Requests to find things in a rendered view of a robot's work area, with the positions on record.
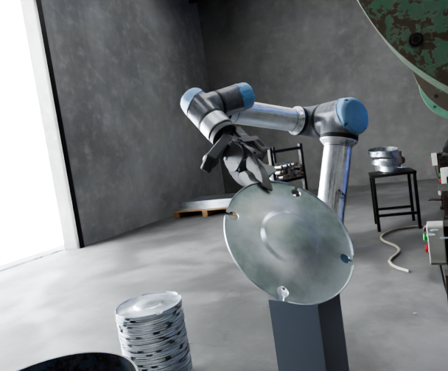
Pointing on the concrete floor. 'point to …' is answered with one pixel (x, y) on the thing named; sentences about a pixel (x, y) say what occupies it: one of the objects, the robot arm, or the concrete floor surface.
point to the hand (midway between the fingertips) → (264, 188)
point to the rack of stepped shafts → (284, 169)
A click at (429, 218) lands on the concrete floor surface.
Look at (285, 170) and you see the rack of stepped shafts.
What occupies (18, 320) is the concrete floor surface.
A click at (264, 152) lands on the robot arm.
